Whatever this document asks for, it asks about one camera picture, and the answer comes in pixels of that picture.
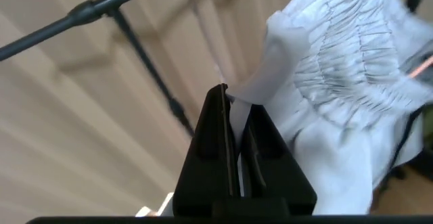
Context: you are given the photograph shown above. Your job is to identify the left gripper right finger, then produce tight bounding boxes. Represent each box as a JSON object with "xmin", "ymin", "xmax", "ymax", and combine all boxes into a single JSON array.
[{"xmin": 240, "ymin": 104, "xmax": 318, "ymax": 217}]

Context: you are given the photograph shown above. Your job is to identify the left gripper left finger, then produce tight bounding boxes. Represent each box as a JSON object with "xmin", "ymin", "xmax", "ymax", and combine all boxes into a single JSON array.
[{"xmin": 173, "ymin": 83, "xmax": 242, "ymax": 217}]

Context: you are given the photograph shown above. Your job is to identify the pale grey shorts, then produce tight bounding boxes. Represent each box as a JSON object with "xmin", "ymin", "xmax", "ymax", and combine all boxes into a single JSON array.
[{"xmin": 225, "ymin": 0, "xmax": 433, "ymax": 216}]

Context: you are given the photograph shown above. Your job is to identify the black clothes rack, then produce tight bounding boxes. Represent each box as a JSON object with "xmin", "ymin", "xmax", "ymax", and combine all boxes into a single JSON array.
[{"xmin": 0, "ymin": 0, "xmax": 426, "ymax": 139}]

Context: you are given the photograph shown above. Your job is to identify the beige curtain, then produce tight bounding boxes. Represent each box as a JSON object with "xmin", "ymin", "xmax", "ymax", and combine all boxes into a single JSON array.
[{"xmin": 0, "ymin": 0, "xmax": 433, "ymax": 217}]

